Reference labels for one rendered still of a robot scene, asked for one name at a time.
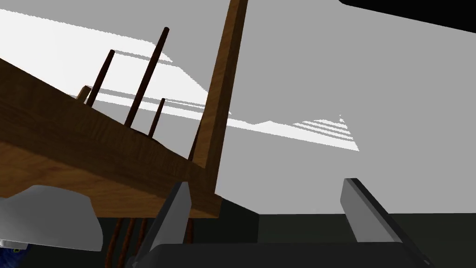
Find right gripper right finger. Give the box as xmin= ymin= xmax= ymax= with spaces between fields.
xmin=339 ymin=177 xmax=410 ymax=245

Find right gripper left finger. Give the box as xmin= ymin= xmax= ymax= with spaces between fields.
xmin=138 ymin=181 xmax=193 ymax=258

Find brown wooden table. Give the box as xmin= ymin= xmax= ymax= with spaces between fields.
xmin=0 ymin=0 xmax=250 ymax=219

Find dark brown spindle chair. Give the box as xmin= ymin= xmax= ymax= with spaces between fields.
xmin=86 ymin=26 xmax=204 ymax=268

